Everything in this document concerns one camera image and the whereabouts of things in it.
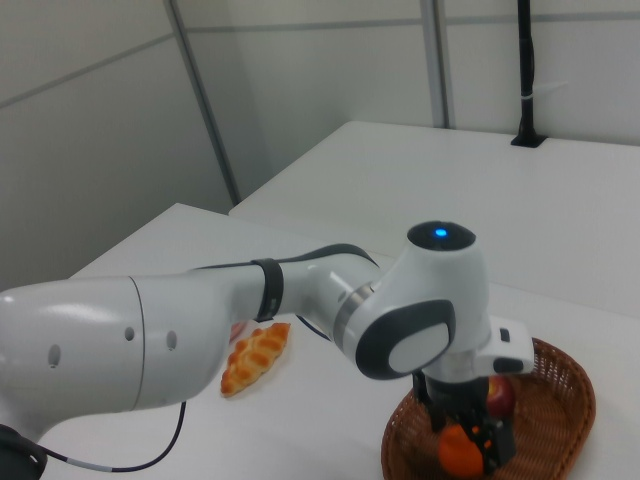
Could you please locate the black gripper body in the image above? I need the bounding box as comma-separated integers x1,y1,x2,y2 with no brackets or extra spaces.
412,372,492,432

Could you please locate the toy orange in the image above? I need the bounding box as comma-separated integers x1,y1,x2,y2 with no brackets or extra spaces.
438,423,485,476

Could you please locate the red toy apple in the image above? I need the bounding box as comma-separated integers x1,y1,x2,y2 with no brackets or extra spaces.
487,377,515,416

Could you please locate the braided toy bread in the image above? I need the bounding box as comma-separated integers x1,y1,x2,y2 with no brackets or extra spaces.
221,322,292,399

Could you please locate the brown woven basket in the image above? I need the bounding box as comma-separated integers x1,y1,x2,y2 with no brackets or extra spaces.
380,337,597,480

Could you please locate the white side table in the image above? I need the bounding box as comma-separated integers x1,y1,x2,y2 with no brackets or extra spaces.
228,119,640,321

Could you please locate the black pole with base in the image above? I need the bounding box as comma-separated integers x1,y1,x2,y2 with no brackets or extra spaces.
509,0,547,149

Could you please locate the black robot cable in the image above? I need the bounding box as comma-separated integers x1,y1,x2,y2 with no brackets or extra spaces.
42,313,335,474

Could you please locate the white cable tie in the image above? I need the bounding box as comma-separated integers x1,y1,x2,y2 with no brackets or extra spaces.
519,81,571,101

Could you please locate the grey partition post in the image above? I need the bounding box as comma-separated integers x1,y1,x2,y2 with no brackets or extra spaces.
422,0,456,129
164,0,242,206

